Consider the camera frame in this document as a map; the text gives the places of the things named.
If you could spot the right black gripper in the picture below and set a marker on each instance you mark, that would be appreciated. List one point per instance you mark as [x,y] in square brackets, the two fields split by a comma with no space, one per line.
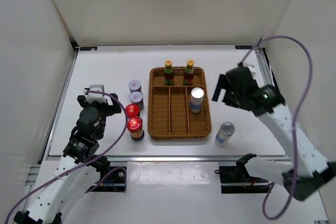
[222,84]

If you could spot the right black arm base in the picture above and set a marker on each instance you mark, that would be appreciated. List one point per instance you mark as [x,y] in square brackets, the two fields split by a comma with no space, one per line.
[234,182]

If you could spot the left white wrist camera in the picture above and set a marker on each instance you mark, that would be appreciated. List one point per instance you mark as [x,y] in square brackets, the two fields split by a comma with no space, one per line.
[94,93]

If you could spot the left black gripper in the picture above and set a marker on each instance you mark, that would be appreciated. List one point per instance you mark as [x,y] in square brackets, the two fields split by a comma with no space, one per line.
[115,109]

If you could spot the brown wicker divided basket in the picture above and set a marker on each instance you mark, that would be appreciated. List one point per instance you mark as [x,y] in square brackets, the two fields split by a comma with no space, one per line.
[169,115]

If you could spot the near grey-lid spice jar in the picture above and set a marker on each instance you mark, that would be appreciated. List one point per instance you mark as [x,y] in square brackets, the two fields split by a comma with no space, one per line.
[137,98]

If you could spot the black corner label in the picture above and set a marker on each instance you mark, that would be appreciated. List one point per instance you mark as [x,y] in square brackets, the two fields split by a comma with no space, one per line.
[88,48]
[243,47]

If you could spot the left black corner label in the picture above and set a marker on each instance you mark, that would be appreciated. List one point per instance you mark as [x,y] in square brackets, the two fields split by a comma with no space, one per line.
[88,48]

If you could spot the far grey-lid spice jar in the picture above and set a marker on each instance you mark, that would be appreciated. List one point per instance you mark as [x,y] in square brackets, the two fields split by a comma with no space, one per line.
[135,86]

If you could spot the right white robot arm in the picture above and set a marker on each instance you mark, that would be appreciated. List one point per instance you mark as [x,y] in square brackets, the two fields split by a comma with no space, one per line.
[310,170]

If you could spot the silver-cap white bottle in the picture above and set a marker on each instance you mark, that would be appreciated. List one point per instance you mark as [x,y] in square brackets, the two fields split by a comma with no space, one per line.
[225,132]
[196,99]

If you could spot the grey-lid spice jar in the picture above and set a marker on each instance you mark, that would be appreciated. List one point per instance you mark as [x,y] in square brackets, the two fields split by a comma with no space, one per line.
[137,98]
[135,86]

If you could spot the right black corner label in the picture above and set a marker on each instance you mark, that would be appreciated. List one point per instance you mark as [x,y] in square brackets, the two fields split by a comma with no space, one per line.
[243,47]

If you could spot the red-lid sauce jar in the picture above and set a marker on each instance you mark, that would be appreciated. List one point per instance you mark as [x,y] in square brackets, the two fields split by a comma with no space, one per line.
[133,110]
[134,126]

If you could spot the yellow-cap sauce bottle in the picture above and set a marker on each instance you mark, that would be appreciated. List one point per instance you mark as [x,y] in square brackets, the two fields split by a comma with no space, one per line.
[188,73]
[168,73]

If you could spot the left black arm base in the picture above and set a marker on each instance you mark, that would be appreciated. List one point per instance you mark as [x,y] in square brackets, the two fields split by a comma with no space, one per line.
[113,181]

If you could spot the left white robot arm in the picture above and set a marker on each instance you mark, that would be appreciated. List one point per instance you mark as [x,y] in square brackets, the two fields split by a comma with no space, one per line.
[79,170]

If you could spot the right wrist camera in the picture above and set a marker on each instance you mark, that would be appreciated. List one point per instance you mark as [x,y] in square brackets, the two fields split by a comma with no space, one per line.
[250,66]

